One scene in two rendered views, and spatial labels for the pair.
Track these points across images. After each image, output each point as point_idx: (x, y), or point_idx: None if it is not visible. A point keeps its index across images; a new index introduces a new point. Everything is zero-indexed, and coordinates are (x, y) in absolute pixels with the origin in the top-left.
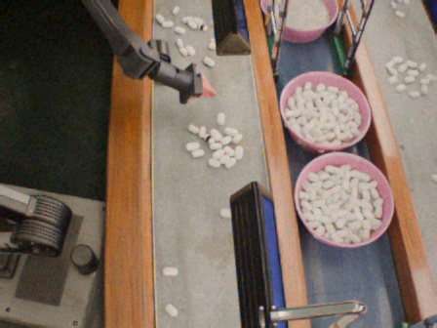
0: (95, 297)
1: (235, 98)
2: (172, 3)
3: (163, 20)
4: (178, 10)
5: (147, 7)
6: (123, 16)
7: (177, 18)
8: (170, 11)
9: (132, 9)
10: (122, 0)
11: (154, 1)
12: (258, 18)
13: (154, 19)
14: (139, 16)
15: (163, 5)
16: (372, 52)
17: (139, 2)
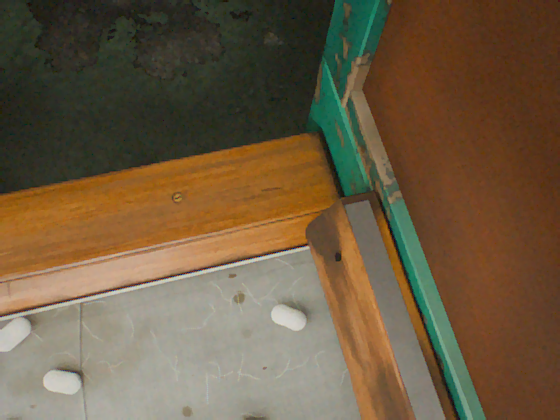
0: None
1: None
2: (113, 357)
3: (0, 349)
4: (63, 393)
5: (61, 278)
6: (3, 210)
7: (32, 395)
8: (69, 360)
9: (39, 230)
10: (84, 187)
11: (117, 292)
12: None
13: (24, 316)
14: (3, 264)
15: (100, 328)
16: None
17: (76, 246)
